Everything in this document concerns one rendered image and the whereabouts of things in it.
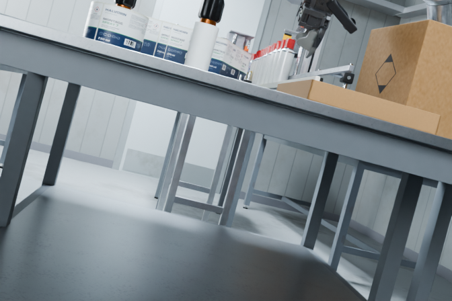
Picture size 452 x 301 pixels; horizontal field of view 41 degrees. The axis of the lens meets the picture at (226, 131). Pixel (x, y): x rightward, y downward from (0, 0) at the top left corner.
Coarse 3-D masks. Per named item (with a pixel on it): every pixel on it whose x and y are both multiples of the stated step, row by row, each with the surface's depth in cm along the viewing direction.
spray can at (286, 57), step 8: (288, 40) 205; (288, 48) 205; (280, 56) 205; (288, 56) 204; (280, 64) 204; (288, 64) 204; (280, 72) 204; (288, 72) 205; (272, 80) 206; (280, 80) 204
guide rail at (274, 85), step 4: (316, 76) 142; (288, 80) 171; (292, 80) 166; (296, 80) 161; (300, 80) 157; (304, 80) 152; (316, 80) 142; (264, 84) 206; (268, 84) 199; (272, 84) 192; (276, 84) 186; (268, 88) 197; (272, 88) 192; (276, 88) 187
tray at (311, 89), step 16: (304, 96) 112; (320, 96) 110; (336, 96) 110; (352, 96) 111; (368, 96) 111; (368, 112) 111; (384, 112) 111; (400, 112) 112; (416, 112) 112; (416, 128) 112; (432, 128) 113
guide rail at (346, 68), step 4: (332, 68) 157; (336, 68) 153; (340, 68) 150; (344, 68) 146; (348, 68) 143; (352, 68) 143; (312, 72) 176; (316, 72) 172; (320, 72) 167; (324, 72) 163; (328, 72) 159; (332, 72) 156; (336, 72) 152; (340, 72) 150; (344, 72) 148; (292, 76) 201; (296, 76) 196; (300, 76) 190; (304, 76) 185; (308, 76) 180; (312, 76) 176; (320, 76) 170
